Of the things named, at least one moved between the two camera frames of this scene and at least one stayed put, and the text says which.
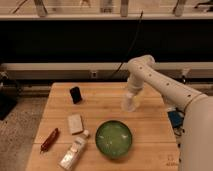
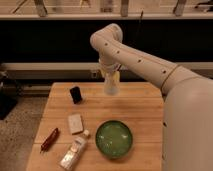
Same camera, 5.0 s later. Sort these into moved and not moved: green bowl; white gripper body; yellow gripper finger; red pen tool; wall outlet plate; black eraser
Moved: white gripper body; yellow gripper finger
Not moved: red pen tool; green bowl; wall outlet plate; black eraser
